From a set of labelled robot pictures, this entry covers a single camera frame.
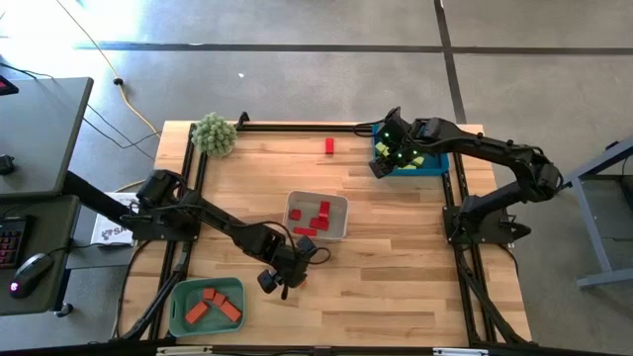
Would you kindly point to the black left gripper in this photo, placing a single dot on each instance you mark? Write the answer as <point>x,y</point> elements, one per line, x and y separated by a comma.
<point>292,269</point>

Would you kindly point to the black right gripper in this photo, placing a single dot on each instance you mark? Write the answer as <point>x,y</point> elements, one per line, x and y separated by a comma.
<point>405,141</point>

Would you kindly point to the green cube block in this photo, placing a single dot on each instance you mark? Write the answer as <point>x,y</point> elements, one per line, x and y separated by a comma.
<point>380,147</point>

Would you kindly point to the red rectangular block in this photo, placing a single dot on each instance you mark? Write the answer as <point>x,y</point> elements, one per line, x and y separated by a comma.
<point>324,207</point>
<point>329,145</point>
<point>319,223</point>

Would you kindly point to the red cube block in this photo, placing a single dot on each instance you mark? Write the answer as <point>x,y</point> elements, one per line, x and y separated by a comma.
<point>295,214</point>

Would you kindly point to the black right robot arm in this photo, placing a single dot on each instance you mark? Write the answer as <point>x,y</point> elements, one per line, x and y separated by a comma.
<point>494,146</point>

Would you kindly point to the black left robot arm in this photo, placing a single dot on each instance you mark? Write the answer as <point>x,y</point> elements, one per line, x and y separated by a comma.
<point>222,225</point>

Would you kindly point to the teal plastic bin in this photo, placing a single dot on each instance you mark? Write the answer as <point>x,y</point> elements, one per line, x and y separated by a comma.
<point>232,292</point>

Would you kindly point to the blue plastic bin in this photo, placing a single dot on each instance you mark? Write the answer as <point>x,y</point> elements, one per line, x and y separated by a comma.
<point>437,167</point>

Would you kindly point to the light grey plastic bin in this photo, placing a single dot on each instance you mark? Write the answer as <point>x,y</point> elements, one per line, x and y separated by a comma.
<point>338,217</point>

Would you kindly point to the green potted plant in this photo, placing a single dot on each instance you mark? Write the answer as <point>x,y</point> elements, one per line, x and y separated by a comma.
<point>214,134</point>

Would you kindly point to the white printed sheet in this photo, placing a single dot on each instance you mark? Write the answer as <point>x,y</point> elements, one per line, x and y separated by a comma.
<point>106,232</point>

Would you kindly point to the black diagonal strut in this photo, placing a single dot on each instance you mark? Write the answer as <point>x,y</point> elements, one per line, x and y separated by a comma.
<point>94,198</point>

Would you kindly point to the black desk caster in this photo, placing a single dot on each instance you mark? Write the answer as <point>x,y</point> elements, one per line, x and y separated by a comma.
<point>64,310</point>

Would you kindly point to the dark desk top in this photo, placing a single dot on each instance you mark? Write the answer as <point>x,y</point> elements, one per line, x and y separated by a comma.
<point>49,232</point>

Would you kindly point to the black computer mouse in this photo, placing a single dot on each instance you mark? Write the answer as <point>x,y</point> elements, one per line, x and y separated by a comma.
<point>32,272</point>

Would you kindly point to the backlit black keyboard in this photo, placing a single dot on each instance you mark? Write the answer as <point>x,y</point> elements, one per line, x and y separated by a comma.
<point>11,244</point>

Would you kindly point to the grey desk top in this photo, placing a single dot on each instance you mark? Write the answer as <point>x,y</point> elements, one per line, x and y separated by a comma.
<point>44,138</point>

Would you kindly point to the small black desk device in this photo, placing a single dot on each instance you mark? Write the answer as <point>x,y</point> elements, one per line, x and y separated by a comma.
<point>6,165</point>

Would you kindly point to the black device with red light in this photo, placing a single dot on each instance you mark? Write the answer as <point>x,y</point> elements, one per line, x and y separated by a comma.
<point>6,86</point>

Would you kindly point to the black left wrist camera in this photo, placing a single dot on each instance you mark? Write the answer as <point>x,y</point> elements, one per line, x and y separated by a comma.
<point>306,245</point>

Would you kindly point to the black aluminium table frame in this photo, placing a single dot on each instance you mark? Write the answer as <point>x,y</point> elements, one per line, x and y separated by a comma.
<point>297,127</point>

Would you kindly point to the grey metal table frame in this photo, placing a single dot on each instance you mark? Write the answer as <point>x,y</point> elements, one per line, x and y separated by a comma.
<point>593,230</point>

